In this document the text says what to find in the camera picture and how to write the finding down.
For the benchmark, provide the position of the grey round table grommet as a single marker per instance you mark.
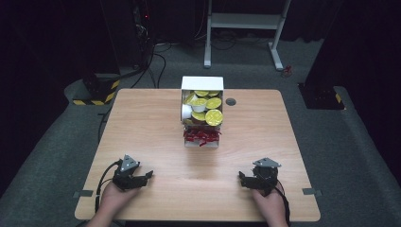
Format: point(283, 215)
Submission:
point(230, 101)

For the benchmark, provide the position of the small red floor object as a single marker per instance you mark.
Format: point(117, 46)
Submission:
point(286, 71)

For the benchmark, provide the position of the white metal stand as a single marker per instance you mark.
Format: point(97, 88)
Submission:
point(242, 21)

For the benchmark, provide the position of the person's right hand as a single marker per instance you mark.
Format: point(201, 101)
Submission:
point(269, 206)

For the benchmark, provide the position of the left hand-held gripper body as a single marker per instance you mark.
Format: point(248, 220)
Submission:
point(125, 171)

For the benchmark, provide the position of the dark equipment rack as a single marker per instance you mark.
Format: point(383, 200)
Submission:
point(142, 31)

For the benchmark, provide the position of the white two-tier dispenser box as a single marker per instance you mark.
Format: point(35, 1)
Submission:
point(201, 83)

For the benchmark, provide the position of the pile of yellow-lidded cups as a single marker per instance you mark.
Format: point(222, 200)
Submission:
point(206, 108)

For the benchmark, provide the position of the black yellow striped stand base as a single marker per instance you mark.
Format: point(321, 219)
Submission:
point(101, 91)

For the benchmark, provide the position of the grey tape strip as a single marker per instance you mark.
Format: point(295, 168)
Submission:
point(83, 193)
point(312, 191)

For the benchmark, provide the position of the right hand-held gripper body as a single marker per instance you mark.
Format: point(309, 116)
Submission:
point(265, 175)

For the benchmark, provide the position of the person's left hand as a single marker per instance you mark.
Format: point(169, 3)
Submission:
point(115, 200)

